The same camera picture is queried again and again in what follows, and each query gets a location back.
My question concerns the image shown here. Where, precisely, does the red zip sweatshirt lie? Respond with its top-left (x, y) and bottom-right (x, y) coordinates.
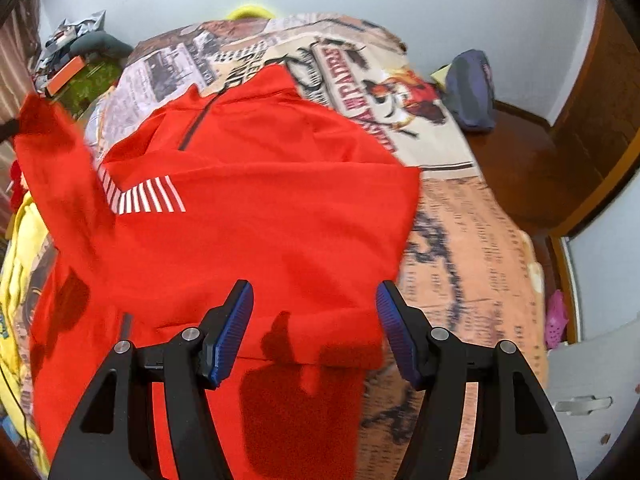
top-left (14, 65), bottom-right (420, 479)

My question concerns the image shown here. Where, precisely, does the pink clog shoe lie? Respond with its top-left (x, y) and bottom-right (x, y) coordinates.
top-left (544, 289), bottom-right (568, 350)

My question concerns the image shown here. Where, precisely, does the newspaper print bed sheet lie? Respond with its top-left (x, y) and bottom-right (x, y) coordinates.
top-left (8, 12), bottom-right (549, 480)

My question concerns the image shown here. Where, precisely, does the yellow printed garment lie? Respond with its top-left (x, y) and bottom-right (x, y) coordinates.
top-left (1, 194), bottom-right (50, 474)

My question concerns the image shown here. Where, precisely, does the brown wooden door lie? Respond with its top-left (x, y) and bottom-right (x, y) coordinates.
top-left (518, 0), bottom-right (639, 233)

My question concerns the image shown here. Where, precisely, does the dark blue backpack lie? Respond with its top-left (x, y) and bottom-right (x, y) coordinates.
top-left (442, 49), bottom-right (496, 132)

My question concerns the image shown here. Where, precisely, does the green patterned cloth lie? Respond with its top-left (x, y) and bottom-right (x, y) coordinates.
top-left (53, 60), bottom-right (122, 119)

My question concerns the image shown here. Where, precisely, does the orange black box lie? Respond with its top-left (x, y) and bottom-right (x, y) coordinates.
top-left (46, 56), bottom-right (86, 96)

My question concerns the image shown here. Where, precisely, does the dark grey plush toy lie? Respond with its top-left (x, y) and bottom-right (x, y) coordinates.
top-left (70, 30), bottom-right (134, 60)

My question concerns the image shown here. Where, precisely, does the striped curtain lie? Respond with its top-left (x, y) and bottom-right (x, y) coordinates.
top-left (0, 0), bottom-right (42, 241)

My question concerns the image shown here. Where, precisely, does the yellow round object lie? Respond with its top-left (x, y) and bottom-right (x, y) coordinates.
top-left (226, 3), bottom-right (276, 21)

